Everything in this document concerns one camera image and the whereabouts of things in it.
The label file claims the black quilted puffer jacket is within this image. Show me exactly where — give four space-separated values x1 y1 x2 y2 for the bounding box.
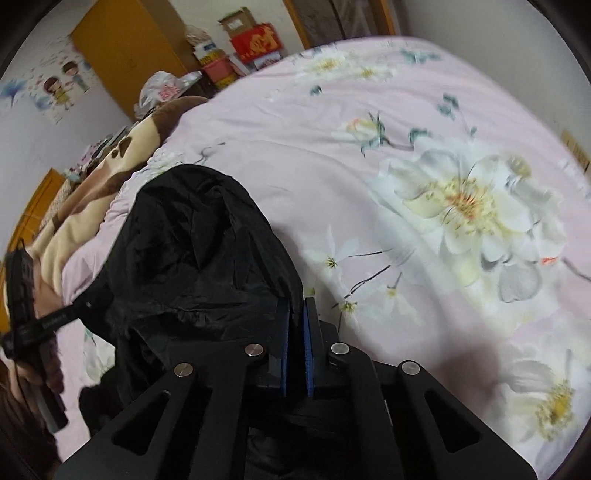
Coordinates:
77 165 303 433

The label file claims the person's left hand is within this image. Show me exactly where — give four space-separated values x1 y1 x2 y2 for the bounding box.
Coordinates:
1 276 64 404

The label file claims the orange wooden headboard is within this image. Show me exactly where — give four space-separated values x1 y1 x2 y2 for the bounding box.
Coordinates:
0 168 66 333

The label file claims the pink floral duvet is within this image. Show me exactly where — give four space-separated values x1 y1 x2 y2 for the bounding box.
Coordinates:
61 38 590 479

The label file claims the brown cream bear blanket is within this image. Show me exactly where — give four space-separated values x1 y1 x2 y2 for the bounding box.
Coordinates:
27 96 208 295

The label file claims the white plastic bag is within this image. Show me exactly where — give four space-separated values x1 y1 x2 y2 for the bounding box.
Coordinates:
133 71 202 120

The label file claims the pink storage box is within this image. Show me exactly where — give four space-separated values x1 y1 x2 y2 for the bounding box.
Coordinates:
202 56 237 84

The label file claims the orange wooden wardrobe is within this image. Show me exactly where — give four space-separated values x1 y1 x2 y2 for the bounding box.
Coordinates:
70 0 199 119

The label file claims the red gift box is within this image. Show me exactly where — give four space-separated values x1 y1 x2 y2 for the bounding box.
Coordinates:
230 23 283 63

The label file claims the wooden framed door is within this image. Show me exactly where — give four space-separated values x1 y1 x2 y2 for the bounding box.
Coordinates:
283 0 401 50

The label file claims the brown cardboard box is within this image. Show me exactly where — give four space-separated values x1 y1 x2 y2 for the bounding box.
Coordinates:
218 7 257 39

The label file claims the cartoon couple wall sticker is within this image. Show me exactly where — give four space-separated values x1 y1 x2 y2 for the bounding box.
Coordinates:
1 37 98 124

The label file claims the wall power socket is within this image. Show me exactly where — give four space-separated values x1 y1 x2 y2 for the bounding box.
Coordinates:
561 129 590 174

